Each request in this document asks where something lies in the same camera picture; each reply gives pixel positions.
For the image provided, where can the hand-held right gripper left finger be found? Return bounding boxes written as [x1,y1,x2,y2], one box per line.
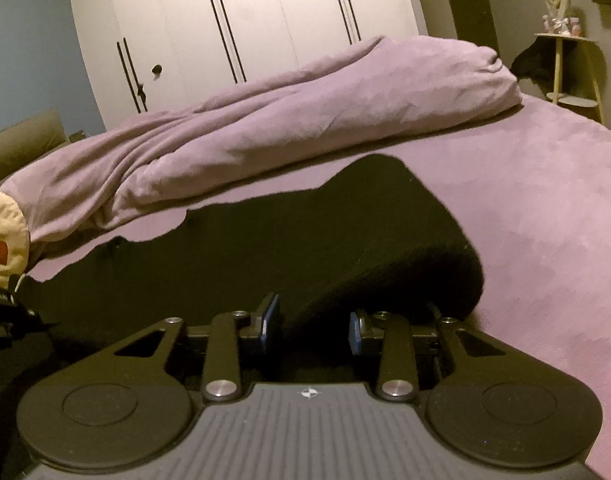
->
[114,292,281,403]

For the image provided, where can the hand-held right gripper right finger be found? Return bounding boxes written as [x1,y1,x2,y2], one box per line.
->
[348,309,502,403]

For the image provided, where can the black knit garment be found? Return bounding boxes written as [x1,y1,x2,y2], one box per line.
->
[0,152,486,411]

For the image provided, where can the cream plush toy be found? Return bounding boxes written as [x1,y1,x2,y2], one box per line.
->
[0,192,32,291]

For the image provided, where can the olive bed headboard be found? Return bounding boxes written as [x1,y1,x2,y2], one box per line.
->
[0,107,69,188]

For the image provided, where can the purple bed sheet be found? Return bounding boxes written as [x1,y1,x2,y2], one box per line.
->
[26,94,611,480]

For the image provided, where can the purple rolled duvet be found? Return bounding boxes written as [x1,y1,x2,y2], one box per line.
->
[0,35,525,261]

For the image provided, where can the white wardrobe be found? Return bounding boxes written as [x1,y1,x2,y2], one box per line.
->
[66,0,426,133]

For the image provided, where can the dark cloth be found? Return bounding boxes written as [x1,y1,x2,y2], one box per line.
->
[509,37,559,83]

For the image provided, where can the dark door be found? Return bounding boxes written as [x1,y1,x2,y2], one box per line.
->
[438,0,501,58]

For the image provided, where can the cream side table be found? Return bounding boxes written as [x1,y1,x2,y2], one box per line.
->
[533,32,609,126]

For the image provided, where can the small pink jars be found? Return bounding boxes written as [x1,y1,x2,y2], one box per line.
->
[540,15,585,38]

